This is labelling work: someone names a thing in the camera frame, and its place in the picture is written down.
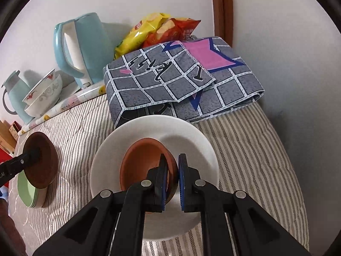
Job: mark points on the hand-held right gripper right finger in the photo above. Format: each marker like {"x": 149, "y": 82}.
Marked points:
{"x": 182, "y": 184}

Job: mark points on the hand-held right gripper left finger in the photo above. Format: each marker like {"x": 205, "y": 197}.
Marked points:
{"x": 162, "y": 186}

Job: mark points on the white ceramic bowl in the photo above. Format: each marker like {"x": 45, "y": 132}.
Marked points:
{"x": 191, "y": 144}

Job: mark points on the light blue electric kettle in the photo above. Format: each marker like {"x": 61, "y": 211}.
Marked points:
{"x": 80, "y": 45}

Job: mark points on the yellow chips bag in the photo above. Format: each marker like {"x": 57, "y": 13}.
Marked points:
{"x": 135, "y": 34}

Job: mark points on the brown wooden door frame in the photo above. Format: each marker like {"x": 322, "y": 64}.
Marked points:
{"x": 222, "y": 10}

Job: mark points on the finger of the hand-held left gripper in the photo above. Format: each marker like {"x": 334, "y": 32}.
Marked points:
{"x": 18, "y": 164}

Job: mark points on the flower patterned porcelain bowl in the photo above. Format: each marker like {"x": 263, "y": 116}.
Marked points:
{"x": 34, "y": 93}

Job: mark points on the red chips bag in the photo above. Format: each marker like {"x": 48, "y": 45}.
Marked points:
{"x": 181, "y": 28}

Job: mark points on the grey checked folded cloth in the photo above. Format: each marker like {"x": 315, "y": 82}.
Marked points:
{"x": 173, "y": 85}

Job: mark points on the wooden chair back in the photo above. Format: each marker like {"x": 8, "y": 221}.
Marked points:
{"x": 8, "y": 136}

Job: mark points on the small brown bowl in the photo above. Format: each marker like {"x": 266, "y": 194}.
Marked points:
{"x": 45, "y": 165}
{"x": 141, "y": 160}

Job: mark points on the rolled printed table mat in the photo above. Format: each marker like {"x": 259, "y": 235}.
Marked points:
{"x": 66, "y": 104}

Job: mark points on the light blue thermos jug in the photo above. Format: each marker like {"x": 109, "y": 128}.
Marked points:
{"x": 14, "y": 96}

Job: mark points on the red gift box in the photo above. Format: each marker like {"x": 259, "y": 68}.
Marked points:
{"x": 3, "y": 156}

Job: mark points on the stacked patterned white bowls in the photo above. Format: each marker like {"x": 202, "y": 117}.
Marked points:
{"x": 50, "y": 93}

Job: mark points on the striped quilted tablecloth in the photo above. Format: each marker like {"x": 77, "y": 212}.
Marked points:
{"x": 253, "y": 170}

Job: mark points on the green square plate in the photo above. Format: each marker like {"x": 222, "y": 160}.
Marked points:
{"x": 29, "y": 194}

